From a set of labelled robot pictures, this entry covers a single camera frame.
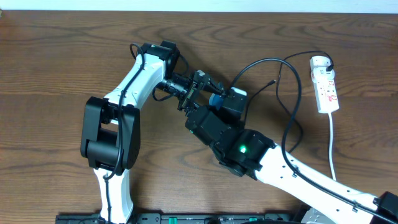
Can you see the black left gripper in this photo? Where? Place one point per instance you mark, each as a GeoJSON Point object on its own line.
{"type": "Point", "coordinates": [189, 94]}

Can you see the blue Galaxy smartphone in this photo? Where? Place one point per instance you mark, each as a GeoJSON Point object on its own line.
{"type": "Point", "coordinates": [216, 101]}

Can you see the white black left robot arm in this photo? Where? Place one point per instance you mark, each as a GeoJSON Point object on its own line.
{"type": "Point", "coordinates": [111, 135]}

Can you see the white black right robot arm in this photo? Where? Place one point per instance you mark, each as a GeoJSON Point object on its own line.
{"type": "Point", "coordinates": [248, 152]}

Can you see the white USB charger plug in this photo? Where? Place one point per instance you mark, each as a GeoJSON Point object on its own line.
{"type": "Point", "coordinates": [321, 61]}

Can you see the white power strip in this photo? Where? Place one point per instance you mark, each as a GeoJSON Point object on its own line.
{"type": "Point", "coordinates": [325, 90]}

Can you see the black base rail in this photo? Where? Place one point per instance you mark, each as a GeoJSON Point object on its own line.
{"type": "Point", "coordinates": [156, 218]}

